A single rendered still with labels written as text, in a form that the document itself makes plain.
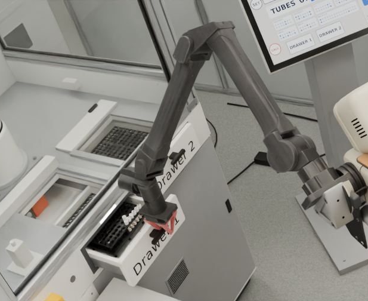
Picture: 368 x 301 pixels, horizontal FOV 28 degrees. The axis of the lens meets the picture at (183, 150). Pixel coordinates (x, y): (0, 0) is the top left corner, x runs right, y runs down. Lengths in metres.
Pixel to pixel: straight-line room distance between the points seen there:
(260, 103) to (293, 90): 2.19
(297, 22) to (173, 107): 0.80
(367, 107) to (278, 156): 0.24
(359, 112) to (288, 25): 0.99
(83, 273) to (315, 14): 1.18
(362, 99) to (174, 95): 0.53
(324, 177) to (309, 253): 1.53
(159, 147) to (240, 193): 1.60
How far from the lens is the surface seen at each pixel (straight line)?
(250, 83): 1.82
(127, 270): 2.19
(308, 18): 2.65
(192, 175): 2.63
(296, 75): 3.93
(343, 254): 3.18
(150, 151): 2.05
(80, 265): 2.28
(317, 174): 1.75
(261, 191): 3.58
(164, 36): 2.40
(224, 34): 1.86
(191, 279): 2.77
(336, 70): 2.84
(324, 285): 3.13
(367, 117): 1.69
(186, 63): 1.92
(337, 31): 2.66
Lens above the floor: 2.40
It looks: 37 degrees down
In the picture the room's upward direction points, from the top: 21 degrees counter-clockwise
